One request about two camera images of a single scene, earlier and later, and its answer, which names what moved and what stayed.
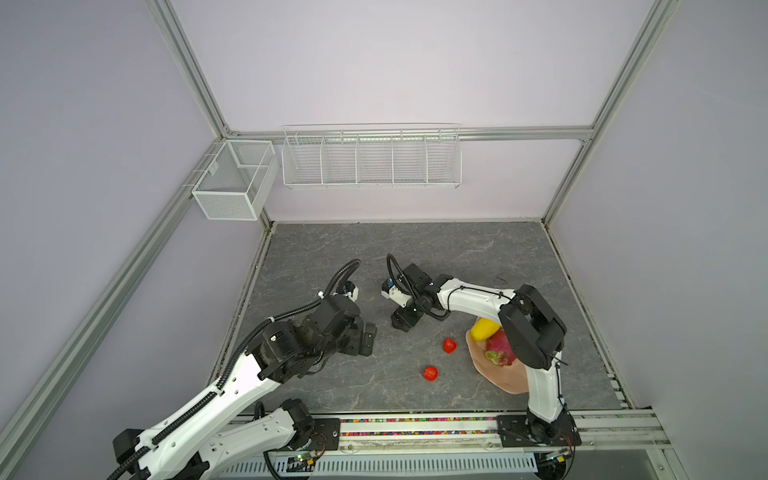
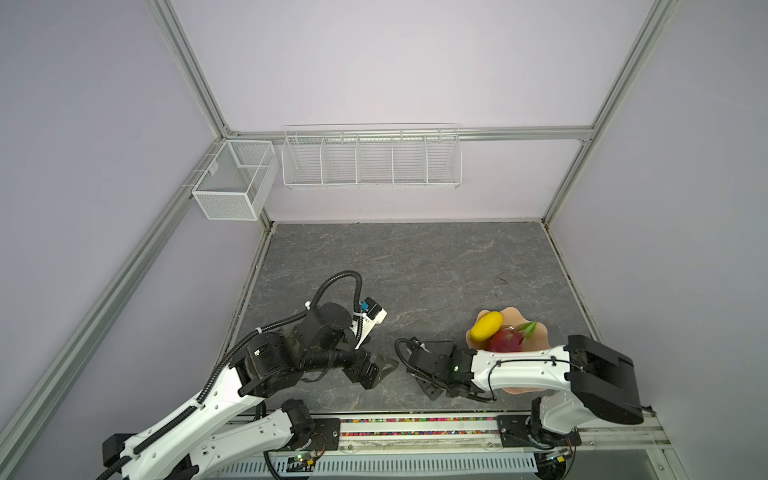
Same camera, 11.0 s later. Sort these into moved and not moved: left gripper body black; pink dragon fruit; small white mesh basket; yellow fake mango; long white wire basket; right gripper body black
Moved: right gripper body black; left gripper body black
Not moved: pink dragon fruit; yellow fake mango; small white mesh basket; long white wire basket
